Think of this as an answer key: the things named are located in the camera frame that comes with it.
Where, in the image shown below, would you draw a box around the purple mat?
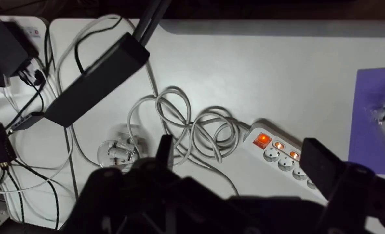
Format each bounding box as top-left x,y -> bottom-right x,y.
347,65 -> 385,176

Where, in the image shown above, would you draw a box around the white power strip cord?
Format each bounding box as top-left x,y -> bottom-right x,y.
126,85 -> 252,197

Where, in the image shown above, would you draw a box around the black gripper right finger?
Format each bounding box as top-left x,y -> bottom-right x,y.
299,137 -> 378,210

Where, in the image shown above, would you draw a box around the white power strip with switches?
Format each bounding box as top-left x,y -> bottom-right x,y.
236,123 -> 333,206

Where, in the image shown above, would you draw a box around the thin black cable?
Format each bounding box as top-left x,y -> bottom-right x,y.
72,16 -> 125,75
2,158 -> 61,232

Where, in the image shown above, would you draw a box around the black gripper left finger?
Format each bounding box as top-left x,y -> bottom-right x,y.
154,133 -> 175,172

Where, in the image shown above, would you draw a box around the thin white cable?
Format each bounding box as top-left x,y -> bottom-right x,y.
0,125 -> 76,194

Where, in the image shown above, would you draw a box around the black stand poles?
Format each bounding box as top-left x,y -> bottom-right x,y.
132,0 -> 173,47

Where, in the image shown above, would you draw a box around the white power plug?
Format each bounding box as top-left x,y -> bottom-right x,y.
97,129 -> 141,168

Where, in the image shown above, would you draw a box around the black power adapter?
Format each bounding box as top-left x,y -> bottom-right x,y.
0,17 -> 40,80

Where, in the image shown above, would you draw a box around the black rectangular bar device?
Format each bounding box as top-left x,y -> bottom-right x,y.
43,32 -> 151,129

